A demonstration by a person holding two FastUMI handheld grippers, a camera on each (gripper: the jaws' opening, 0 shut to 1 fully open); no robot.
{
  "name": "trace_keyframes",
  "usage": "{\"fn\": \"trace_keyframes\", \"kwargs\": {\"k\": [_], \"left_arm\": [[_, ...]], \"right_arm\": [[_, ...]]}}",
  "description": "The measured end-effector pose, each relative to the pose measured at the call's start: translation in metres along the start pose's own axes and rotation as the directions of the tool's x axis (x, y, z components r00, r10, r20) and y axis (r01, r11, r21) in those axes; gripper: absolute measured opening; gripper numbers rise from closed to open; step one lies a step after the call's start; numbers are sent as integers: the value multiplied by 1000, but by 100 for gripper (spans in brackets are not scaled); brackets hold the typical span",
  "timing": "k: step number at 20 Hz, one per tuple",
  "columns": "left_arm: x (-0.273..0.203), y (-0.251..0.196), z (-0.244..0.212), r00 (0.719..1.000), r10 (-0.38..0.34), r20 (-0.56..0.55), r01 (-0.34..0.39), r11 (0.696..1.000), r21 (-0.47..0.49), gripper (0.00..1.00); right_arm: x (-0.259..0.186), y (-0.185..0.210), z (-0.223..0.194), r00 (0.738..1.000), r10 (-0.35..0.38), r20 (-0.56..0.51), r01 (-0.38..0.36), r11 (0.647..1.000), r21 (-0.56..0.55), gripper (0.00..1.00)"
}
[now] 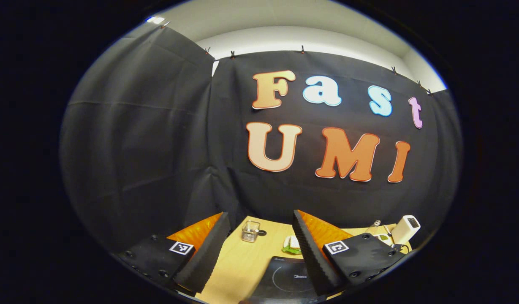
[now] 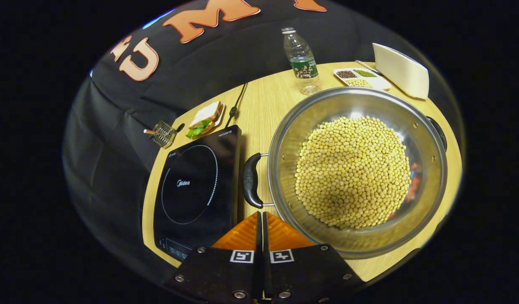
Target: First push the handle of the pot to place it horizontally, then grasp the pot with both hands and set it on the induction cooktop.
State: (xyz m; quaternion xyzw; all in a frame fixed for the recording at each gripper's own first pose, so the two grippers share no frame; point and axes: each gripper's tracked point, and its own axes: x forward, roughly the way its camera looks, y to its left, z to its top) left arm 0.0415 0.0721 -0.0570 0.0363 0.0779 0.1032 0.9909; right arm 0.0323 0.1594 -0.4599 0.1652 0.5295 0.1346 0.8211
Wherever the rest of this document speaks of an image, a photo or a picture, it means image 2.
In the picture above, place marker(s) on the sandwich with lettuce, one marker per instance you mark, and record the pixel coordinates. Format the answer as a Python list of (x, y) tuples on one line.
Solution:
[(206, 113)]

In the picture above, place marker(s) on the black induction cooktop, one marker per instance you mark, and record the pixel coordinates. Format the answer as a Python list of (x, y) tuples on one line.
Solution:
[(191, 185)]

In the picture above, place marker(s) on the small black object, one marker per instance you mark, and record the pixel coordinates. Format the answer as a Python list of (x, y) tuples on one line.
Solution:
[(180, 126)]

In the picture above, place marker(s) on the white toaster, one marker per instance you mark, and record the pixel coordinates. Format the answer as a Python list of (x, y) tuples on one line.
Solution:
[(400, 71)]

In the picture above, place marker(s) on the black backdrop cloth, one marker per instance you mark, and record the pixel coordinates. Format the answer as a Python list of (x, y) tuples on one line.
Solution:
[(115, 169)]

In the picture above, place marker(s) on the clear plastic water bottle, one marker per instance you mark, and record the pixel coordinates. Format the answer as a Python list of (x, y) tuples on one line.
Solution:
[(303, 67)]

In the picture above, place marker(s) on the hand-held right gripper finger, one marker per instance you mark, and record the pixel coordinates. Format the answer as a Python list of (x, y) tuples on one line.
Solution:
[(266, 245), (259, 240)]

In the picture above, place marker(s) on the divided white bean dish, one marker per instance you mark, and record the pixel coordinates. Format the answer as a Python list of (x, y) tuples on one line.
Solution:
[(381, 83)]

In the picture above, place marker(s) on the pile of soybeans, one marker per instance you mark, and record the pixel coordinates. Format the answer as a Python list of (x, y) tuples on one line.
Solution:
[(352, 173)]

